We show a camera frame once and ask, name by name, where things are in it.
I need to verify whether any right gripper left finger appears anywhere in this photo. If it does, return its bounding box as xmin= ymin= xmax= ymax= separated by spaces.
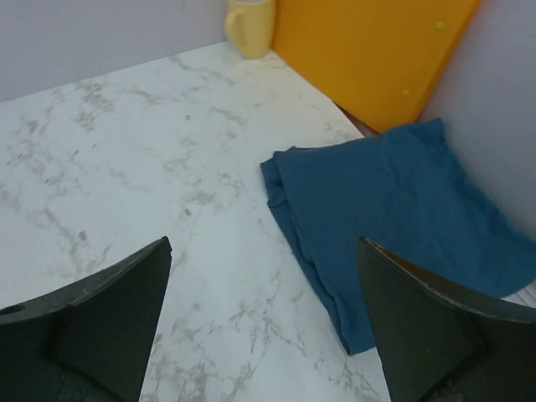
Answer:
xmin=1 ymin=237 xmax=172 ymax=401

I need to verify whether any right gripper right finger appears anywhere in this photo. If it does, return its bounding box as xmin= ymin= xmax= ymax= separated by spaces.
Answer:
xmin=358 ymin=238 xmax=535 ymax=401

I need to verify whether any folded blue t-shirt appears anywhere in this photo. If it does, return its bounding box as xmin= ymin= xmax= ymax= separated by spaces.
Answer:
xmin=260 ymin=119 xmax=535 ymax=355

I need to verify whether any orange folder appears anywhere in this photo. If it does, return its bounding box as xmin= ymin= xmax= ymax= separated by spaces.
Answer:
xmin=273 ymin=0 xmax=480 ymax=132

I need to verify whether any yellow mug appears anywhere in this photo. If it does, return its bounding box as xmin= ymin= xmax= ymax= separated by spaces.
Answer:
xmin=224 ymin=0 xmax=276 ymax=59

